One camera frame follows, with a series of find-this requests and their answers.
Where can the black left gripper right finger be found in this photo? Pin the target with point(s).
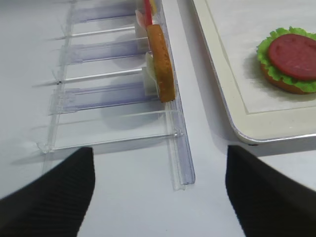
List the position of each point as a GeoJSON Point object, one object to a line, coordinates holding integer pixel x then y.
{"type": "Point", "coordinates": [266, 202]}

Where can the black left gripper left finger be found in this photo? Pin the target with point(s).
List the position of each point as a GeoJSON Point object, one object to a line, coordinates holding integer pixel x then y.
{"type": "Point", "coordinates": [53, 205]}

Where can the green lettuce on tray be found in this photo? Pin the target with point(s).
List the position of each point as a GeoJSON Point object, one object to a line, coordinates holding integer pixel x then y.
{"type": "Point", "coordinates": [262, 56]}

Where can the red tomato slice on tray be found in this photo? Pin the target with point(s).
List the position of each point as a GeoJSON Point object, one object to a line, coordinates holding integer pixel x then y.
{"type": "Point", "coordinates": [294, 55]}

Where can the brown bread bun top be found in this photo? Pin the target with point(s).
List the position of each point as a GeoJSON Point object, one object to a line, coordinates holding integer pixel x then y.
{"type": "Point", "coordinates": [162, 63]}

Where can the red tomato slice in rack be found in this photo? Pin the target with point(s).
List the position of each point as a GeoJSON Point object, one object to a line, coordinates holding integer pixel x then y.
{"type": "Point", "coordinates": [148, 13]}

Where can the yellow cheese slice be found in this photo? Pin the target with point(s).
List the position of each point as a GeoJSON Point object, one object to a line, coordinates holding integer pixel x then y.
{"type": "Point", "coordinates": [153, 6]}

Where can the cream metal tray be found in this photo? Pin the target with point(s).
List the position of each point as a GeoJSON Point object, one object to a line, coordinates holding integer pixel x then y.
{"type": "Point", "coordinates": [259, 128]}

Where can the bottom bun on tray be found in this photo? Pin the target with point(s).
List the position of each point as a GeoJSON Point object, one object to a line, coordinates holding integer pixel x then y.
{"type": "Point", "coordinates": [281, 85]}

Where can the clear acrylic left rack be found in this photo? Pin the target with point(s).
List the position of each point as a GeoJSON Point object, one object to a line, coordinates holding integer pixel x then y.
{"type": "Point", "coordinates": [106, 94]}

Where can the white tray liner paper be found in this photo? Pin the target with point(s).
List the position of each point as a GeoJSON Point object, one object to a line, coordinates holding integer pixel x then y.
{"type": "Point", "coordinates": [242, 25]}

